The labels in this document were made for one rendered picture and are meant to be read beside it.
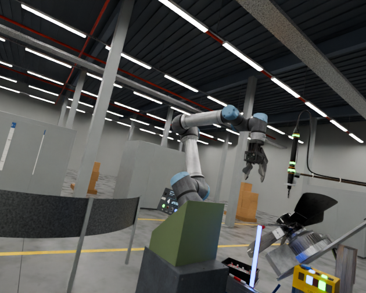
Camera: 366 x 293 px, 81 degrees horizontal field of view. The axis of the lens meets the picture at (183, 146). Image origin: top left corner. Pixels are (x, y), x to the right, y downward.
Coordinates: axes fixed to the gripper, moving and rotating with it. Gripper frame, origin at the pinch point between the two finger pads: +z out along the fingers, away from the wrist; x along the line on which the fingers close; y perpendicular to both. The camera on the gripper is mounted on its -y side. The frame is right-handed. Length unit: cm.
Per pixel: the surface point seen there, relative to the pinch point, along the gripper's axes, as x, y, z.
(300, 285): 24, -9, 44
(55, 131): -611, -24, -56
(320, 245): 20, -51, 31
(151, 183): -564, -338, 46
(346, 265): 31, -60, 39
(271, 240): -10, -52, 37
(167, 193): -79, -9, 20
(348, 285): 33, -59, 49
